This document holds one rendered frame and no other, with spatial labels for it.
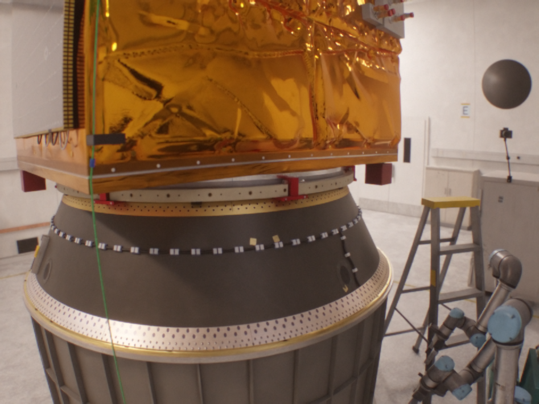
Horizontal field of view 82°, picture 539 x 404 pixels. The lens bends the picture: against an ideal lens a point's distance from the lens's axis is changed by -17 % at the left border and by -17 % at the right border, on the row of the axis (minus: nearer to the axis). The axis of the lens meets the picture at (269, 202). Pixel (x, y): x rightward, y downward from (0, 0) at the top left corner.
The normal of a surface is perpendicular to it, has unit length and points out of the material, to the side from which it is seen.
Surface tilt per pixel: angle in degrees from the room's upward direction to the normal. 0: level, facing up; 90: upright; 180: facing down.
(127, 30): 71
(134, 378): 90
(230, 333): 43
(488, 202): 90
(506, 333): 82
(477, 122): 90
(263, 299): 62
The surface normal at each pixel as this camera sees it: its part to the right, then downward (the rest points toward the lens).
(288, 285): 0.41, -0.32
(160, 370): 0.00, 0.18
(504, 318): -0.84, -0.03
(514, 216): -0.69, 0.13
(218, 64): 0.70, 0.09
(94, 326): -0.18, -0.60
